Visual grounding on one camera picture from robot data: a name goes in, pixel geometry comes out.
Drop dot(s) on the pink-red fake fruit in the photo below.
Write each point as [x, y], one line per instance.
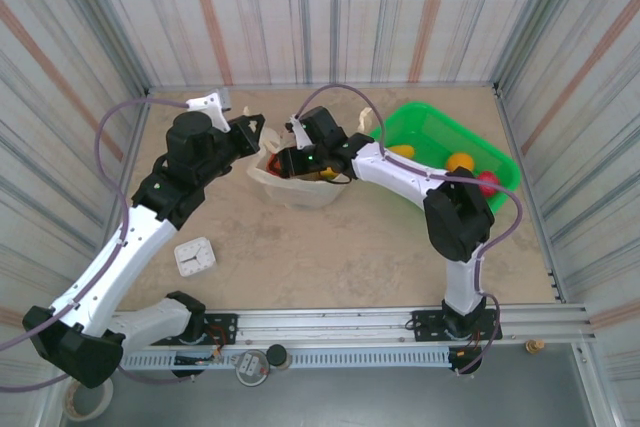
[487, 183]

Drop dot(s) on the beige tape roll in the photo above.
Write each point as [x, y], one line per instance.
[75, 412]

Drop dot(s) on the white square clock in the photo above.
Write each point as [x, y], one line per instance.
[195, 257]

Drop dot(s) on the aluminium mounting rail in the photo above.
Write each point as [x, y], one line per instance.
[325, 322]

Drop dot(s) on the green plastic basket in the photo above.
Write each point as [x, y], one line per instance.
[480, 139]

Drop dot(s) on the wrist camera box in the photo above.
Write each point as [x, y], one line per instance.
[301, 137]
[210, 104]

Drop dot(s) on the orange fake orange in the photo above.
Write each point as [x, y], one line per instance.
[460, 162]

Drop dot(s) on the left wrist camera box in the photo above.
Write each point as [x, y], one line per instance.
[210, 104]

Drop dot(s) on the black round knob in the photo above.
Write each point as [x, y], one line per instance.
[278, 356]

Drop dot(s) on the yellow fake lemon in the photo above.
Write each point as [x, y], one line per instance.
[328, 173]

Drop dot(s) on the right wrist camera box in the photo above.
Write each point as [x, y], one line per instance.
[301, 137]

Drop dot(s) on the yellow fake mango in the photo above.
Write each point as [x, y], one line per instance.
[401, 151]

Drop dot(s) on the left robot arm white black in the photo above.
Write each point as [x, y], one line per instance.
[125, 247]

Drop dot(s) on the round metal gauge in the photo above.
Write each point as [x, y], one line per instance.
[252, 368]

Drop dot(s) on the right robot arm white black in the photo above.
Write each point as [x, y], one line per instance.
[395, 172]

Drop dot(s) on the translucent cream plastic bag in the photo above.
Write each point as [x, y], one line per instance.
[300, 194]

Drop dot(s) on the brass fitting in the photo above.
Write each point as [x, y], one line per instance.
[534, 345]

